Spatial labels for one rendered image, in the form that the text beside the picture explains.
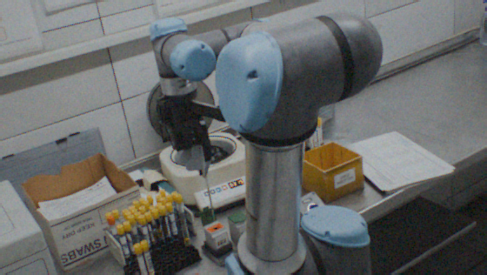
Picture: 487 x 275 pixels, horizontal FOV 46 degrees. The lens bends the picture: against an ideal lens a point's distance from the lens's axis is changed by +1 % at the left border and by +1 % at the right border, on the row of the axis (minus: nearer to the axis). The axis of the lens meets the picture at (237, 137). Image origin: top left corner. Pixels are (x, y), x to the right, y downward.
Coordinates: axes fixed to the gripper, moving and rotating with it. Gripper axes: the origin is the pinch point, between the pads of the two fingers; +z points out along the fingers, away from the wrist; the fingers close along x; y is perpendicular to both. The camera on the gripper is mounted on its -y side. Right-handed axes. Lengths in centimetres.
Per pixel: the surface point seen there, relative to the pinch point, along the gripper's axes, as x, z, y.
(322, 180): 0.4, 16.9, -33.4
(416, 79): -43, 24, -119
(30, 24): -56, -31, 16
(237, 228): 0.8, 18.4, -5.5
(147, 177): -34.9, 14.3, 1.8
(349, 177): 2.2, 18.4, -41.2
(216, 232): 1.1, 16.4, 0.6
